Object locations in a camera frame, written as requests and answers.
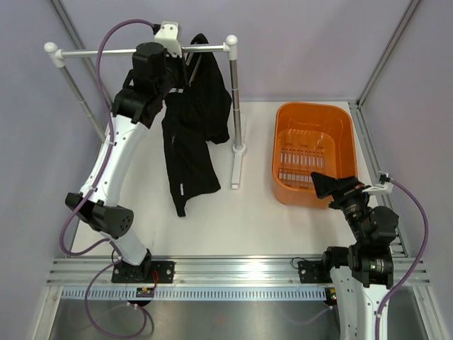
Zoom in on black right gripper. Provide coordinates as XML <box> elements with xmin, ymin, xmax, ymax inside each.
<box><xmin>311</xmin><ymin>171</ymin><xmax>372</xmax><ymax>243</ymax></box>

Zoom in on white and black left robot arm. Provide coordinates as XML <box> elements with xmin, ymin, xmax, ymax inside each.
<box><xmin>65</xmin><ymin>42</ymin><xmax>184</xmax><ymax>283</ymax></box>

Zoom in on black shorts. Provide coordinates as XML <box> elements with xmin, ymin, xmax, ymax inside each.
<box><xmin>161</xmin><ymin>52</ymin><xmax>232</xmax><ymax>217</ymax></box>

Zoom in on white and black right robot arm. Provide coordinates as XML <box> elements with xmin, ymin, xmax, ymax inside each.
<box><xmin>311</xmin><ymin>172</ymin><xmax>398</xmax><ymax>339</ymax></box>

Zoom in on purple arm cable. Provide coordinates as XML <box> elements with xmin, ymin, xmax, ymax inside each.
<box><xmin>58</xmin><ymin>19</ymin><xmax>156</xmax><ymax>258</ymax></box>
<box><xmin>374</xmin><ymin>176</ymin><xmax>428</xmax><ymax>340</ymax></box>

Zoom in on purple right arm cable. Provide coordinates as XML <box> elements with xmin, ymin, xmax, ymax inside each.
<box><xmin>374</xmin><ymin>176</ymin><xmax>428</xmax><ymax>340</ymax></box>

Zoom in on orange plastic basket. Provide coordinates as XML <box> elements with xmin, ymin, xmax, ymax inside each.
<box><xmin>272</xmin><ymin>102</ymin><xmax>358</xmax><ymax>209</ymax></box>

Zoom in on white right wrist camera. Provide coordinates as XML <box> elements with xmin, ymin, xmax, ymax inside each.
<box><xmin>362</xmin><ymin>171</ymin><xmax>393</xmax><ymax>196</ymax></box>

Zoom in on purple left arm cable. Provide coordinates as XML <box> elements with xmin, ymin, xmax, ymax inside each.
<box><xmin>58</xmin><ymin>19</ymin><xmax>156</xmax><ymax>258</ymax></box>

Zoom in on silver clothes rack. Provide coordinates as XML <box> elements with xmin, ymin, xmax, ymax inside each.
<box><xmin>45</xmin><ymin>35</ymin><xmax>246</xmax><ymax>189</ymax></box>

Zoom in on aluminium mounting rail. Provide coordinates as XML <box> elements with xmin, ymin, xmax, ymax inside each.
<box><xmin>45</xmin><ymin>256</ymin><xmax>431</xmax><ymax>286</ymax></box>

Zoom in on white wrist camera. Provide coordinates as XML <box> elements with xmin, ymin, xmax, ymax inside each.
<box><xmin>154</xmin><ymin>21</ymin><xmax>183</xmax><ymax>57</ymax></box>
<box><xmin>362</xmin><ymin>171</ymin><xmax>393</xmax><ymax>196</ymax></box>

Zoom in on white slotted cable duct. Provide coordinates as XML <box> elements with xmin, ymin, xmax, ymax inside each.
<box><xmin>62</xmin><ymin>285</ymin><xmax>326</xmax><ymax>301</ymax></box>

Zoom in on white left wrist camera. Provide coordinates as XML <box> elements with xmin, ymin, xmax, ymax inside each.
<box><xmin>154</xmin><ymin>21</ymin><xmax>183</xmax><ymax>57</ymax></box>

